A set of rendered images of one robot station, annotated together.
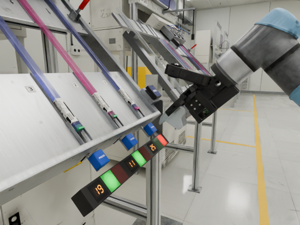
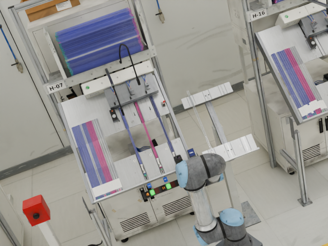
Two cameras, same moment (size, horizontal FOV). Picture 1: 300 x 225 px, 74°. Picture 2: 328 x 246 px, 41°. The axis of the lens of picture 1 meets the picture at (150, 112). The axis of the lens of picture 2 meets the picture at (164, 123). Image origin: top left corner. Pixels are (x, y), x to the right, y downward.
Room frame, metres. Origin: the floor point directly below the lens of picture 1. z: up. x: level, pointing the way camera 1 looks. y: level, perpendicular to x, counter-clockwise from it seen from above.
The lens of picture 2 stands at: (-0.68, -1.90, 2.40)
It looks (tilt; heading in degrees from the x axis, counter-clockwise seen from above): 30 degrees down; 57
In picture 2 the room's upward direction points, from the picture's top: 17 degrees counter-clockwise
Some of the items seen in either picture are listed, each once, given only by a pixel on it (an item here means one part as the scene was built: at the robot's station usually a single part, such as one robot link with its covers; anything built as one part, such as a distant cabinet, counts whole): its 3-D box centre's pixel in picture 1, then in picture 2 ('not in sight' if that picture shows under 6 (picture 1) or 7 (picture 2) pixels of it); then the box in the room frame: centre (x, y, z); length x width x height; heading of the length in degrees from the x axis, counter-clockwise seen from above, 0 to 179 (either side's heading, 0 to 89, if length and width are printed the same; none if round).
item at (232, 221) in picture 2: not in sight; (231, 223); (0.38, -0.58, 0.72); 0.13 x 0.12 x 0.14; 150
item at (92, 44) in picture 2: not in sight; (100, 41); (0.62, 0.56, 1.52); 0.51 x 0.13 x 0.27; 153
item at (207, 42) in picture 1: (211, 65); not in sight; (5.09, -1.53, 0.95); 1.36 x 0.82 x 1.90; 63
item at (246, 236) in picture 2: not in sight; (236, 238); (0.39, -0.58, 0.60); 0.15 x 0.15 x 0.10
